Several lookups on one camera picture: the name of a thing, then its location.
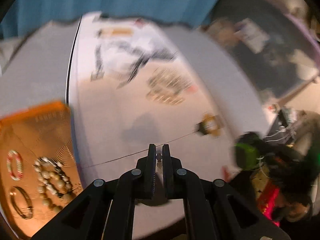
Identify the printed grey white tablecloth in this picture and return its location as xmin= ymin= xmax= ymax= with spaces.
xmin=0 ymin=12 xmax=275 ymax=240

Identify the red white bead bracelet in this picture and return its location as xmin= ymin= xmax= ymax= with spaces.
xmin=7 ymin=150 xmax=24 ymax=181

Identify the green black jewelry box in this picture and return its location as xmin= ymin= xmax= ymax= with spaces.
xmin=235 ymin=132 xmax=262 ymax=173

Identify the clear crystal bead bracelet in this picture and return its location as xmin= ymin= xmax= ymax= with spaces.
xmin=146 ymin=67 xmax=193 ymax=105

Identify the orange rectangular tray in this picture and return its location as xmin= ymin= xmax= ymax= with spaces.
xmin=0 ymin=101 xmax=84 ymax=240

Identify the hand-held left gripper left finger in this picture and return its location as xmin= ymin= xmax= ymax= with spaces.
xmin=31 ymin=144 xmax=156 ymax=240

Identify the dark floor clutter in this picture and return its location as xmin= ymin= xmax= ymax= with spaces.
xmin=271 ymin=155 xmax=315 ymax=205

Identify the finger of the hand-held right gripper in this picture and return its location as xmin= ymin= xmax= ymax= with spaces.
xmin=260 ymin=141 xmax=303 ymax=162

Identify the dark thin bangle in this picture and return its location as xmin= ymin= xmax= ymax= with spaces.
xmin=9 ymin=186 xmax=34 ymax=219

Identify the red printed bag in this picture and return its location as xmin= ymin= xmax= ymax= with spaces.
xmin=257 ymin=185 xmax=282 ymax=227

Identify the white card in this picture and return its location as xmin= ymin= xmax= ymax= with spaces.
xmin=235 ymin=17 xmax=270 ymax=54

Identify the brown floor clutter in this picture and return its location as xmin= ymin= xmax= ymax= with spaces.
xmin=207 ymin=20 xmax=235 ymax=39

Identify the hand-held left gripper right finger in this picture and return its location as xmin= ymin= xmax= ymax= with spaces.
xmin=163 ymin=144 xmax=292 ymax=240

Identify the beige wooden bead bracelet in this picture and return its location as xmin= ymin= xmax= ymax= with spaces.
xmin=34 ymin=157 xmax=75 ymax=212

